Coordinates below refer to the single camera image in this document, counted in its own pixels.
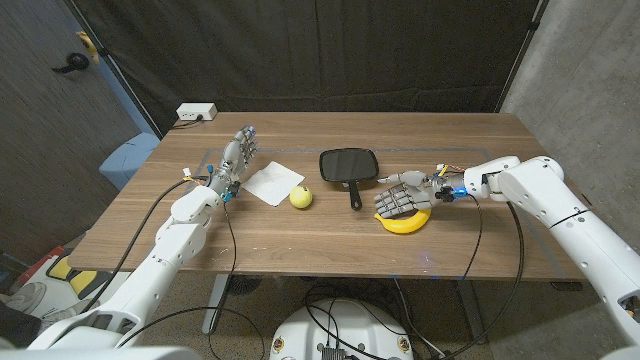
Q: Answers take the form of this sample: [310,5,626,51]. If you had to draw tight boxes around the grey table leg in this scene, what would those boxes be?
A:
[454,278,489,345]
[202,273,231,335]

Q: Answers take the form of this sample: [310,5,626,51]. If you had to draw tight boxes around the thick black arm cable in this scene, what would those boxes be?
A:
[79,174,210,315]
[439,201,526,360]

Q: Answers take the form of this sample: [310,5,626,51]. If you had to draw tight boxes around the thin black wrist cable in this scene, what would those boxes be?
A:
[460,193,485,280]
[114,199,267,360]

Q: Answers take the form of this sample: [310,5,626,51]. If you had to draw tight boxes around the yellow and black floor item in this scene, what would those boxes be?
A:
[47,254,114,301]

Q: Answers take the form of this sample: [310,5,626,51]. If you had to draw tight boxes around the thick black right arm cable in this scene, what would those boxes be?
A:
[439,201,526,360]

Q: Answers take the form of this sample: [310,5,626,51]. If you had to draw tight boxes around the black door handle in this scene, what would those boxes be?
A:
[51,52,91,75]

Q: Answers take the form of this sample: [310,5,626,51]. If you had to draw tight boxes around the black hand mirror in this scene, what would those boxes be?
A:
[318,147,380,212]

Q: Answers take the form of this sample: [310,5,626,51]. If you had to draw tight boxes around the black torso cable bundle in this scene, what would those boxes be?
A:
[302,280,451,360]

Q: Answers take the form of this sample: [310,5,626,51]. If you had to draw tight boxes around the yellow banana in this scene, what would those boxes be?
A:
[373,208,432,235]

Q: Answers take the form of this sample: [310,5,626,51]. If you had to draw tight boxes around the white paper towel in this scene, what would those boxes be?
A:
[241,160,306,208]

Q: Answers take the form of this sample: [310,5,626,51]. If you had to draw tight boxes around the white power strip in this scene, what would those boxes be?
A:
[175,102,219,122]

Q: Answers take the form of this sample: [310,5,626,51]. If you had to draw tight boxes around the light blue bin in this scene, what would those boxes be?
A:
[98,131,161,191]

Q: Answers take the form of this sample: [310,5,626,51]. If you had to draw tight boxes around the yellow lemon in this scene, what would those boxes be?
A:
[289,185,314,210]

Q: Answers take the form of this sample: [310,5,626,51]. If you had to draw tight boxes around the thin black left wrist cable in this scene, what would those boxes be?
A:
[114,199,267,360]

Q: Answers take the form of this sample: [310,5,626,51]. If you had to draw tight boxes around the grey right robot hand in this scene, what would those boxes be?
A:
[373,169,469,220]

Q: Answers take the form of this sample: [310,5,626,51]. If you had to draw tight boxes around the black backdrop stand pole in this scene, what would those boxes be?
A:
[64,0,164,140]
[493,0,549,114]

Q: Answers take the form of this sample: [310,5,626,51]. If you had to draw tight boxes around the black round fan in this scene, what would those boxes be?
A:
[227,274,264,297]

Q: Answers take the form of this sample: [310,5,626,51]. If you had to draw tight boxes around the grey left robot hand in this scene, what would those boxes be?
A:
[207,124,260,204]

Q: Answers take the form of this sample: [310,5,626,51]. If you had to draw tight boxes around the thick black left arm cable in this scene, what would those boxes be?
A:
[79,174,210,315]

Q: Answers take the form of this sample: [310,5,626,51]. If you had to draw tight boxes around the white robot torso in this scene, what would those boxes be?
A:
[269,298,415,360]

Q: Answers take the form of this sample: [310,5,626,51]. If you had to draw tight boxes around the red floor item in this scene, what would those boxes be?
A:
[17,244,66,286]

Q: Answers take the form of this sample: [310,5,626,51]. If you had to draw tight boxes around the person's bare hand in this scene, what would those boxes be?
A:
[77,30,100,65]

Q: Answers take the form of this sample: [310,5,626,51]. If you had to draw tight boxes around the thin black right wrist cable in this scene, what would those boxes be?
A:
[460,193,485,280]

